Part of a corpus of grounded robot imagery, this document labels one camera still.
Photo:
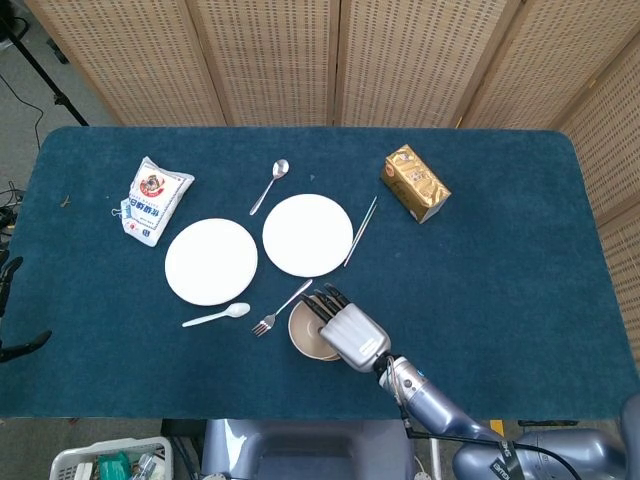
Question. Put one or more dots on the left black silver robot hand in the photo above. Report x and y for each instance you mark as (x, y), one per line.
(10, 272)

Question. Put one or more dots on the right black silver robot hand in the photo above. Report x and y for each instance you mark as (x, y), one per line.
(355, 335)

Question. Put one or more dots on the white round plate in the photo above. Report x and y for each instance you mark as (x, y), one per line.
(211, 261)
(307, 235)

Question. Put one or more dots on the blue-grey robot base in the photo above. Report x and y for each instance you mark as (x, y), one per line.
(310, 450)

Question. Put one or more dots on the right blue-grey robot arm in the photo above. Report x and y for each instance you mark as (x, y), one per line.
(435, 405)

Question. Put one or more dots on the metal fork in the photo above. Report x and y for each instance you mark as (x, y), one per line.
(267, 321)

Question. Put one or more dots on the white plastic spoon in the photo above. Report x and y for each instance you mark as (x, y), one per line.
(239, 310)

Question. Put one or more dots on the gold foil package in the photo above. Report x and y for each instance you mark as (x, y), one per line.
(417, 185)

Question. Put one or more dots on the metal spoon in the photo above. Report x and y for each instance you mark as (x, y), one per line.
(281, 169)

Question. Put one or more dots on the metal chopstick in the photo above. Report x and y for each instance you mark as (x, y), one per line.
(358, 231)
(361, 232)

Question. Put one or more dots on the blue binder clip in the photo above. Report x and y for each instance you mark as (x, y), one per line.
(126, 206)

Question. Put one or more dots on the white table leg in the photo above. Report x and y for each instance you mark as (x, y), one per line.
(436, 460)

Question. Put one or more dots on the blue table cloth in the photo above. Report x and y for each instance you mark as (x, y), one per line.
(500, 300)

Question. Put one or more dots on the white printed food bag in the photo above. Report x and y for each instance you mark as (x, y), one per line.
(152, 200)

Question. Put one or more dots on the white plastic basket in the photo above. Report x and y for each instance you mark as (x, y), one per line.
(65, 457)

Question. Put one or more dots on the black tripod stand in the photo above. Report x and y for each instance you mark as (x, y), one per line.
(47, 77)

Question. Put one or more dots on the wicker folding screen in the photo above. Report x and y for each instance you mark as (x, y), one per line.
(280, 60)

